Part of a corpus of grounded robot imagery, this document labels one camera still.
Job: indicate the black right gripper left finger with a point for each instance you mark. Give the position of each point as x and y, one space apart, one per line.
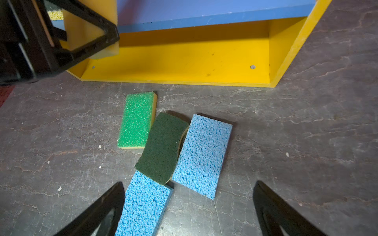
101 218

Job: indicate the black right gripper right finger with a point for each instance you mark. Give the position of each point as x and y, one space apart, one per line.
275 215

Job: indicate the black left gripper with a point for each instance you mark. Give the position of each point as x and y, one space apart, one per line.
30 47

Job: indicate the yellow sponge front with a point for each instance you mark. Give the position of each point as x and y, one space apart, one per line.
81 32

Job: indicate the blue sponge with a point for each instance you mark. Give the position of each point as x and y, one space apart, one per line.
145 204
202 155

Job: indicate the bright green yellow sponge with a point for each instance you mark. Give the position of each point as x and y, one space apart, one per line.
138 117

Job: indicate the yellow wooden two-tier shelf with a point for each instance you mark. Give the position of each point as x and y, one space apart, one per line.
218 43

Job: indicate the dark green wavy sponge right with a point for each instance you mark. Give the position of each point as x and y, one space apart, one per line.
161 153

